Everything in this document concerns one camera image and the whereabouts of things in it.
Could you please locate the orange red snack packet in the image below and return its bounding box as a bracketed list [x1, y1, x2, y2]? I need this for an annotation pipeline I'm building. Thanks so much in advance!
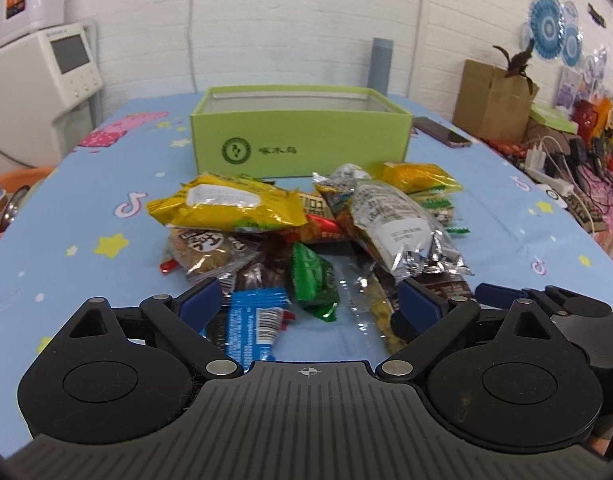
[159, 254, 180, 274]

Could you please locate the brown transparent snack packet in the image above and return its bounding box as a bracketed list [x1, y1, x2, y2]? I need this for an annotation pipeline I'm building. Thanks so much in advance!
[162, 228, 262, 296]

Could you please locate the blue snack packet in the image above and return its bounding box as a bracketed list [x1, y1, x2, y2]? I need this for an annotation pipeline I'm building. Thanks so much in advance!
[225, 287, 294, 370]

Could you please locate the silver snack bag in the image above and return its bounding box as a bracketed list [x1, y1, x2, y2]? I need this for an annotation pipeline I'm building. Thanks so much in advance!
[313, 164, 471, 281]

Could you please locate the green pea snack packet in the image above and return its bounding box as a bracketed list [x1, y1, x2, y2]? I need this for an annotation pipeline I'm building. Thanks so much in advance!
[410, 190, 471, 235]

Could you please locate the dark red snack packet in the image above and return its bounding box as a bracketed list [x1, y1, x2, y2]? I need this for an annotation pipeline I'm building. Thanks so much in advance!
[235, 238, 291, 292]

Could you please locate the yellow topped clear packet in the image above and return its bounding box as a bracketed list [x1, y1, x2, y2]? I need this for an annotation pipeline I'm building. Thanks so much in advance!
[340, 263, 405, 361]

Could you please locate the large yellow snack bag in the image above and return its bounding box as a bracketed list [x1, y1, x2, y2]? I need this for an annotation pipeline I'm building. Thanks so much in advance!
[147, 172, 308, 233]

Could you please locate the small yellow snack bag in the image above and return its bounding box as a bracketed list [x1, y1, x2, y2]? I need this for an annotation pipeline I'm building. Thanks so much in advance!
[377, 162, 463, 194]

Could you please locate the green candy packet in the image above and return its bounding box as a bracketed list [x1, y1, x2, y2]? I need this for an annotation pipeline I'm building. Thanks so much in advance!
[290, 244, 339, 323]

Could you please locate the orange noodle snack packet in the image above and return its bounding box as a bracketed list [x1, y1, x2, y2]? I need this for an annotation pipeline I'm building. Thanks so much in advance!
[284, 192, 348, 244]

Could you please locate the white power strip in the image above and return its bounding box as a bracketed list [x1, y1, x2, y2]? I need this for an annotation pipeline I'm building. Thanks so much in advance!
[523, 167, 575, 197]

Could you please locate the blue cartoon tablecloth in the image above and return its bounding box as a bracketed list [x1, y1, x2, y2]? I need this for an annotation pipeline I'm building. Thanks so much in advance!
[0, 94, 613, 456]

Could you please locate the green flat box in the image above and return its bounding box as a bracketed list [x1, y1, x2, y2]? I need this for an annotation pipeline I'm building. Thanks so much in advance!
[529, 103, 578, 134]

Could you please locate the dark smartphone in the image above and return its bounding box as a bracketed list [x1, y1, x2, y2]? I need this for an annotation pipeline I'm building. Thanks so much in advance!
[413, 117, 471, 148]

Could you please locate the orange plastic stool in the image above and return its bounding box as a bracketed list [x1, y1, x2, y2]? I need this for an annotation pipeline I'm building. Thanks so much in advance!
[0, 167, 54, 239]

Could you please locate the brown cardboard box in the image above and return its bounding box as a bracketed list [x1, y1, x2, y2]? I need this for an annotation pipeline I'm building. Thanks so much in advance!
[452, 60, 540, 143]

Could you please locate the blue paper fan decoration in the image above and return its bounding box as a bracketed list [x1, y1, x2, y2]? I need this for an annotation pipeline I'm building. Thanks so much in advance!
[528, 0, 565, 60]

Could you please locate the green cardboard box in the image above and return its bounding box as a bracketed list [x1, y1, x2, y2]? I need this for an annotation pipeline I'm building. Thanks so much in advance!
[190, 84, 413, 179]

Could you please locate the white water dispenser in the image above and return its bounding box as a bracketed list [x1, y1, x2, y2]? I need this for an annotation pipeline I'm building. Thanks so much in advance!
[0, 23, 104, 176]

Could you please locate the grey cylindrical bottle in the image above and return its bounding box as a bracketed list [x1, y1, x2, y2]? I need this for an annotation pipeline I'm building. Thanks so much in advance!
[367, 38, 395, 96]

